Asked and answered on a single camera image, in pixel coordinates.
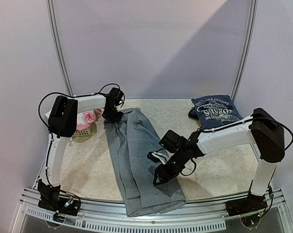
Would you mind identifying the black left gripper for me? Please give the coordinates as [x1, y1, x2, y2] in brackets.
[102, 107, 123, 123]

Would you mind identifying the grey garment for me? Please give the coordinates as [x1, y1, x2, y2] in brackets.
[104, 108, 186, 217]

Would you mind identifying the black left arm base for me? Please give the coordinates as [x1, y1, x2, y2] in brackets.
[37, 179, 81, 216]

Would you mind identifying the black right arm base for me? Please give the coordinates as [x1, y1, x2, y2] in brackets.
[225, 185, 274, 218]

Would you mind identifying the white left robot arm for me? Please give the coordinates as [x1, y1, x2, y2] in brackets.
[45, 88, 124, 187]

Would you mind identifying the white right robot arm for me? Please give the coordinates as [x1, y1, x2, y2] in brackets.
[153, 108, 286, 212]

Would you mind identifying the beige perforated laundry basket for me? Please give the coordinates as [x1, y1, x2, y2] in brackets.
[71, 128, 92, 137]

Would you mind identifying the pink garment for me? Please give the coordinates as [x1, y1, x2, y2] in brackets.
[76, 109, 103, 131]

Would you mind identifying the white garment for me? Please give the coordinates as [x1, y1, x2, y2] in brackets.
[45, 110, 51, 119]

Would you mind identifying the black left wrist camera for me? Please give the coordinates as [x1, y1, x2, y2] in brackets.
[106, 87, 125, 107]

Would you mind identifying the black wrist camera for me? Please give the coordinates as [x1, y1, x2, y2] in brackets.
[147, 130, 187, 164]
[106, 87, 125, 107]

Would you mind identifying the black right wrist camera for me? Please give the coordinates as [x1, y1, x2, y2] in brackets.
[147, 130, 187, 164]

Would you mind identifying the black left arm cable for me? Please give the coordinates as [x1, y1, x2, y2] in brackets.
[38, 83, 125, 178]

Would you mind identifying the aluminium front rail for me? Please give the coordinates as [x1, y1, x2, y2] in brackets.
[11, 186, 293, 233]

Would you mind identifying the left aluminium frame post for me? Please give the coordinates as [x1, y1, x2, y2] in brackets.
[46, 0, 73, 95]

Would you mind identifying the aluminium frame post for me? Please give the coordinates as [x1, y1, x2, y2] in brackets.
[230, 0, 258, 102]
[46, 0, 73, 95]

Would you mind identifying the right aluminium frame post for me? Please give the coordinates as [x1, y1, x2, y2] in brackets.
[230, 0, 258, 102]

